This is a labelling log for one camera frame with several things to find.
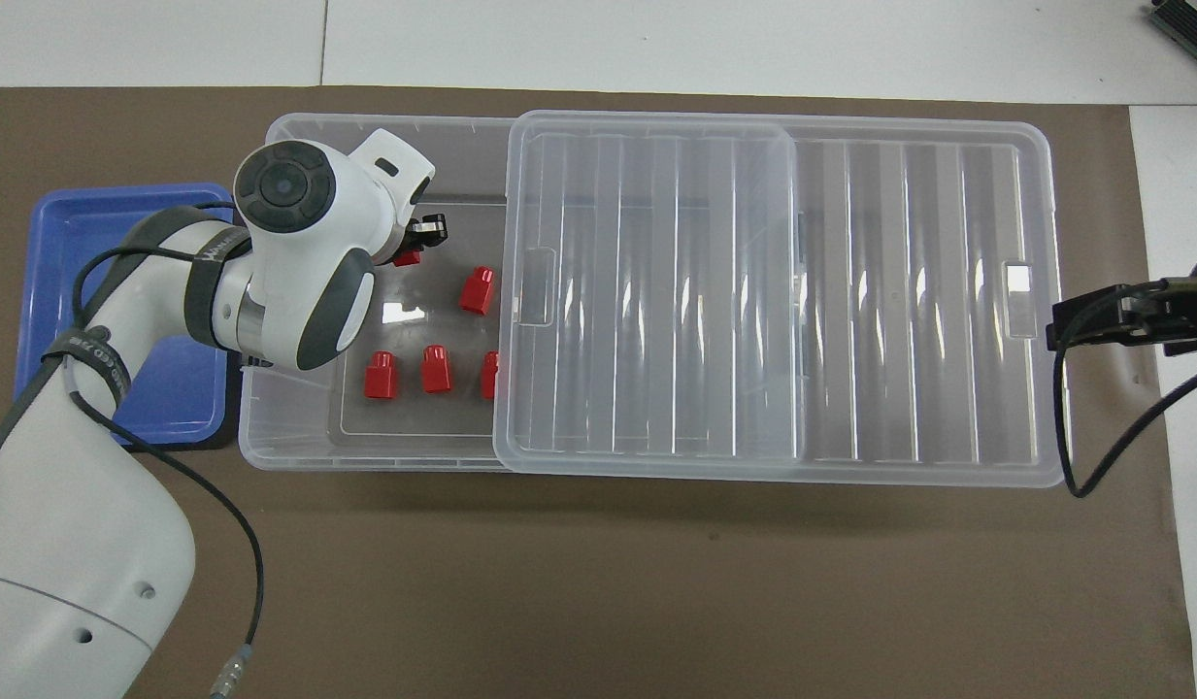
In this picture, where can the blue plastic tray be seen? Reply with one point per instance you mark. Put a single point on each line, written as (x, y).
(64, 223)

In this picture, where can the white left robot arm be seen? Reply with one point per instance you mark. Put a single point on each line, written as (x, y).
(74, 544)

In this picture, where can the brown table mat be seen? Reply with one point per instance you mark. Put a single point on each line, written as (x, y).
(559, 582)

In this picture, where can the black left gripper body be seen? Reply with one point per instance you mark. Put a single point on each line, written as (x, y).
(406, 238)

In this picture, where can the red plastic block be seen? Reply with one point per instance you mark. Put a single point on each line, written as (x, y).
(408, 258)
(381, 376)
(478, 289)
(436, 369)
(489, 375)

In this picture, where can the black ribbed device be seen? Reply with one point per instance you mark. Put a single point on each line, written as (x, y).
(1190, 24)

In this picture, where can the clear ribbed plastic lid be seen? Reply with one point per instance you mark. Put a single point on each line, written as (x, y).
(899, 291)

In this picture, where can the clear plastic storage box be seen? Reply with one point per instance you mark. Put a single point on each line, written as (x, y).
(433, 427)

